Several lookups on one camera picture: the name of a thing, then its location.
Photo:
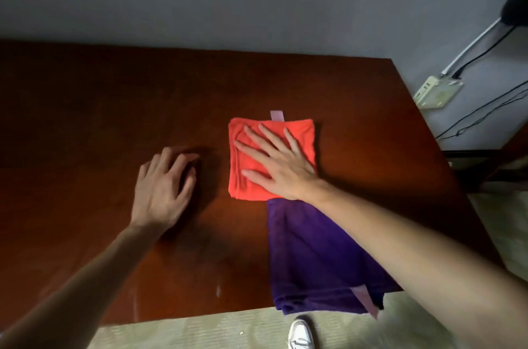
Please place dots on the person's left hand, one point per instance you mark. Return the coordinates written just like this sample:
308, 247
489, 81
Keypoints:
159, 200

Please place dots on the white shoe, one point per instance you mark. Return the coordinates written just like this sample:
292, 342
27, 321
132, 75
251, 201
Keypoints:
301, 336

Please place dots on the person's right thumb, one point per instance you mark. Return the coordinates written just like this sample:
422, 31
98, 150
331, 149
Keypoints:
255, 179

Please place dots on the person's left middle finger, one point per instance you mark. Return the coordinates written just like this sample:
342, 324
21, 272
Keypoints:
164, 161

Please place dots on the person's left little finger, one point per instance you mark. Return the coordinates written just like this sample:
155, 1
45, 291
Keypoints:
142, 173

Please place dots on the orange towel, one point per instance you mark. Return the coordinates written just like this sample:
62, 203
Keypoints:
243, 179

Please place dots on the dark wooden furniture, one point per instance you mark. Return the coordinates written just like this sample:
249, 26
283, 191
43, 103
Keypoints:
486, 165

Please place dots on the person's left thumb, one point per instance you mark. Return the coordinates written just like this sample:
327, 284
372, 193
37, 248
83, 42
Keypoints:
189, 185

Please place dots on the white power strip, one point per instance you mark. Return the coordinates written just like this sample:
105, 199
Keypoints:
437, 92

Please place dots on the person's right little finger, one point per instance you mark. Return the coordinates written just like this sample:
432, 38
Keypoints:
295, 143

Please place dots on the person's left forearm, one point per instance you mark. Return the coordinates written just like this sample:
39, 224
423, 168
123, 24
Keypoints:
82, 291

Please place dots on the person's right hand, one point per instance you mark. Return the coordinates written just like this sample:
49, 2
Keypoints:
288, 173

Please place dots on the purple towel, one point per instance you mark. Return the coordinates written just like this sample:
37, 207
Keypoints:
313, 262

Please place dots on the person's right middle finger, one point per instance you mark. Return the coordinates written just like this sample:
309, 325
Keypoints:
262, 141

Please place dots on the person's right forearm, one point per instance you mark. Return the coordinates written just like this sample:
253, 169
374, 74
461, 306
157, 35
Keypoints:
412, 253

